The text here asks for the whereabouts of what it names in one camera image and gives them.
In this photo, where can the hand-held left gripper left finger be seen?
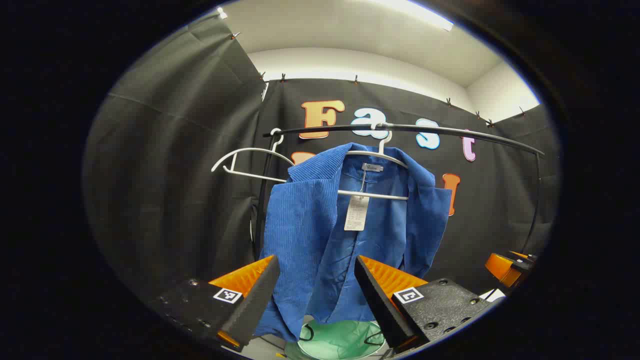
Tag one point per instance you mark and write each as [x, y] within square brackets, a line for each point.
[260, 295]

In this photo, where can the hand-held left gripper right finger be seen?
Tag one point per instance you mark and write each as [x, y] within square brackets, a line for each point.
[377, 300]

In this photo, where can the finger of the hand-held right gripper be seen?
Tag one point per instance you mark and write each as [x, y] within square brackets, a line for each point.
[500, 267]

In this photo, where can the green laundry hamper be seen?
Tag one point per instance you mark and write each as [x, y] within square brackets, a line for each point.
[340, 340]

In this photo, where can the white plastic hanger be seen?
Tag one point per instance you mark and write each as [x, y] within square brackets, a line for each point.
[385, 196]
[255, 176]

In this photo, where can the black clothes rack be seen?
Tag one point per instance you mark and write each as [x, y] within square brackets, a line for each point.
[425, 128]

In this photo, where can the black backdrop cloth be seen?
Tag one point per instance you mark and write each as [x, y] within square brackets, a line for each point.
[175, 175]

